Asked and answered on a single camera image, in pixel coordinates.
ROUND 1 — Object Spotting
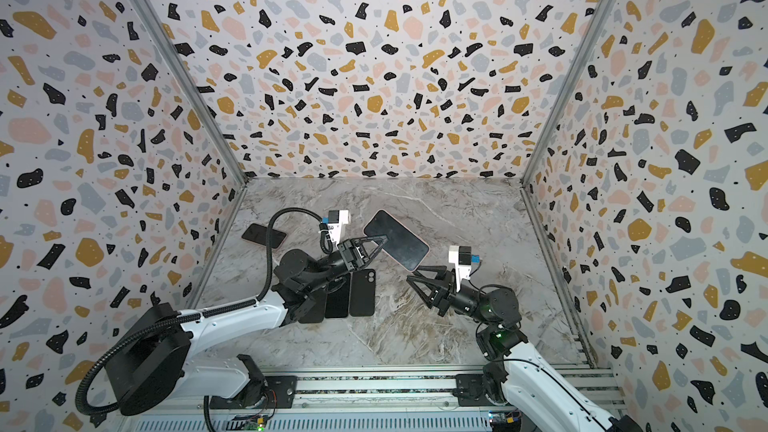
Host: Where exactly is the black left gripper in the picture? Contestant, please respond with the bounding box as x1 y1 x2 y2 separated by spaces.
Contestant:
303 237 385 296

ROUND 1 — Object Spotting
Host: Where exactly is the black phone case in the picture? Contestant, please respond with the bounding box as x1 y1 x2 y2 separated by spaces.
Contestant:
299 302 326 324
349 269 376 317

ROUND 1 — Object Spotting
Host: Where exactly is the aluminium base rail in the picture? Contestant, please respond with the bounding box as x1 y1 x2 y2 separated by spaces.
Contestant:
116 364 627 431

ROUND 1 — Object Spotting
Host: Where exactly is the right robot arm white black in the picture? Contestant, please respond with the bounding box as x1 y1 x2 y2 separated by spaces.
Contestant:
406 266 641 431

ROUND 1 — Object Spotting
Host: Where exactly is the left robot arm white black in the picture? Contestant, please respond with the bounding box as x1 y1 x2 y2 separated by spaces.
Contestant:
105 236 387 416

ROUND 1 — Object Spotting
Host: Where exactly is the phone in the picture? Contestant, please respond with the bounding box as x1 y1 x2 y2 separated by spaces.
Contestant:
324 277 351 319
363 210 429 272
241 223 287 250

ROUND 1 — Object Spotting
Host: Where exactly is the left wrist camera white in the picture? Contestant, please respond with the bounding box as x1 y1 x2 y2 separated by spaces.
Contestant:
320 209 350 246

